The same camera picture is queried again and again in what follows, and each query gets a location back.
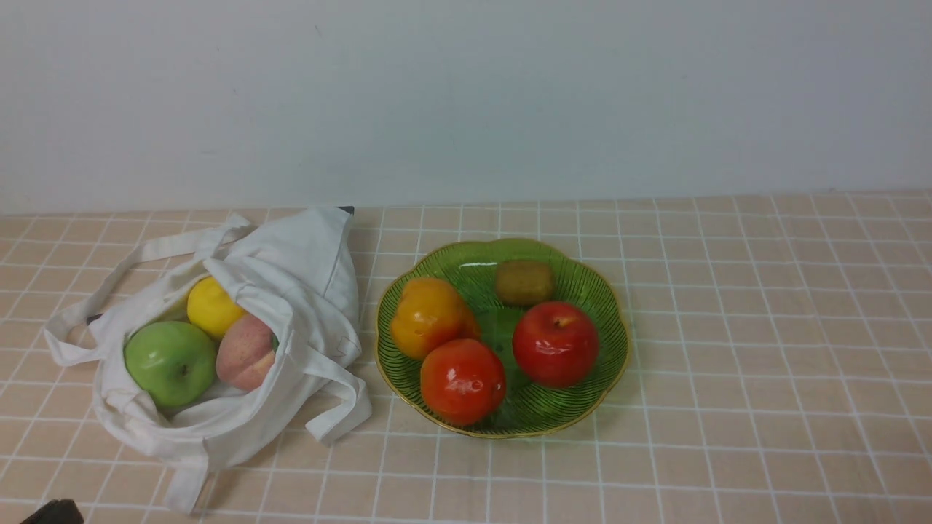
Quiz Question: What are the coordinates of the yellow lemon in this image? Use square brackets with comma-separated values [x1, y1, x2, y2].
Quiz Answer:
[186, 277, 247, 342]

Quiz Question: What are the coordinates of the green glass fruit plate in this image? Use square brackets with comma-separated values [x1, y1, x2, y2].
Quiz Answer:
[375, 238, 630, 439]

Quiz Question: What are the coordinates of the white cloth tote bag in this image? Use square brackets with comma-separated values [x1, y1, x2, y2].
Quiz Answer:
[43, 207, 371, 515]

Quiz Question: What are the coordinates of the brown kiwi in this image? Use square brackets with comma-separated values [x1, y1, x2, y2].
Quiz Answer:
[494, 260, 556, 306]

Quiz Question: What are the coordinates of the orange bell pepper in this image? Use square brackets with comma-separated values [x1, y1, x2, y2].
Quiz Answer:
[390, 277, 481, 361]

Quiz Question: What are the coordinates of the red tomato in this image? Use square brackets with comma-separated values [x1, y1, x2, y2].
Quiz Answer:
[420, 338, 507, 427]

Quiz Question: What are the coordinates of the red apple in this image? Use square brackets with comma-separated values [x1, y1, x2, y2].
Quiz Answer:
[512, 301, 599, 389]

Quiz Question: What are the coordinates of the pink peach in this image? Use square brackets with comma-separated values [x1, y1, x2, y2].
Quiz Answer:
[216, 313, 277, 392]

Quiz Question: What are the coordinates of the green apple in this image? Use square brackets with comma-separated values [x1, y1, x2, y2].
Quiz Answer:
[124, 321, 217, 409]

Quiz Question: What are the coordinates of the black object at corner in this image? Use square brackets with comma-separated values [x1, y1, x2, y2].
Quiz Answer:
[21, 499, 84, 524]

